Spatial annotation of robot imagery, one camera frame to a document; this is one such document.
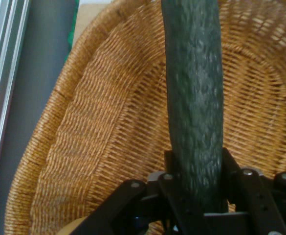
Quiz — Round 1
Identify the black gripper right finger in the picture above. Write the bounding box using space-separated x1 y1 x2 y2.
221 147 286 235

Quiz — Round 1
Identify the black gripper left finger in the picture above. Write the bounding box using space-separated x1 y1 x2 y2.
69 150 207 235

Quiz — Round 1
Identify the dark green toy cucumber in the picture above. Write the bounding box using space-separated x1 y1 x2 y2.
161 0 225 214

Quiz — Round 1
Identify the woven wicker basket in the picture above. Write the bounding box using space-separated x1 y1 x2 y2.
4 0 286 235

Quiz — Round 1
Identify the green cloth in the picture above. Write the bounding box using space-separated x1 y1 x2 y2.
65 0 81 63

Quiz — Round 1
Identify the aluminium frame profile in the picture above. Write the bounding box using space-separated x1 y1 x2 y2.
0 0 31 204

